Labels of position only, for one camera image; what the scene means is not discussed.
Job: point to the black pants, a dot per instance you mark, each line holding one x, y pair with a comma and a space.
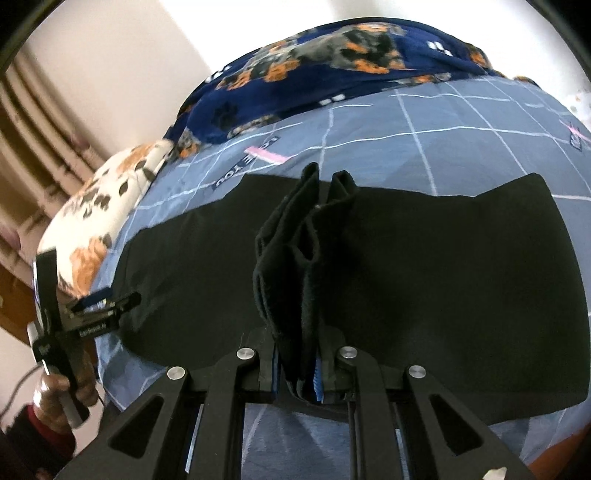
415, 277

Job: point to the wooden bed frame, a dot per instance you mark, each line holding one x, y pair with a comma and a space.
570, 467

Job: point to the person's left hand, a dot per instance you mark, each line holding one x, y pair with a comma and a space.
53, 401

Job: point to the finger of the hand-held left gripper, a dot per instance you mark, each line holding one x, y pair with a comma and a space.
94, 325
94, 301

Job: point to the blue checked bed sheet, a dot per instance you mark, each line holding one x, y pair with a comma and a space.
392, 138

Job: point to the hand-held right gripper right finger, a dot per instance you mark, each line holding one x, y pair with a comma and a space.
317, 383

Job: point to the navy dog print blanket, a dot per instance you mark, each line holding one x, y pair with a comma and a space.
415, 55

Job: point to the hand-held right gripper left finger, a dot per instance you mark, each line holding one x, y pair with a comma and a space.
275, 374

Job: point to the white dog print pillow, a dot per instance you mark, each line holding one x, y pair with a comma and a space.
92, 207

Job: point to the beige curtain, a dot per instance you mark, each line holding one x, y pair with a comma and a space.
37, 138

